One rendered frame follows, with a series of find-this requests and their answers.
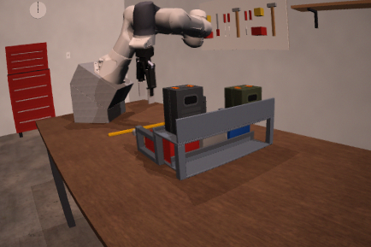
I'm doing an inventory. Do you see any red bin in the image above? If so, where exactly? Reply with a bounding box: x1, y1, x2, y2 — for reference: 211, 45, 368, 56
144, 137, 199, 164

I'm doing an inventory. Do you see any blue open bin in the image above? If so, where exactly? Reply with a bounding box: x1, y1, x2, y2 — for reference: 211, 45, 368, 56
227, 125, 250, 139

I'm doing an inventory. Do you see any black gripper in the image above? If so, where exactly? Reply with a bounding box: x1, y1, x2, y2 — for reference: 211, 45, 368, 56
135, 46, 156, 104

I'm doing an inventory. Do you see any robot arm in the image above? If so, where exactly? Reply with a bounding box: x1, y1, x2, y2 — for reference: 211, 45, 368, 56
93, 1, 212, 85

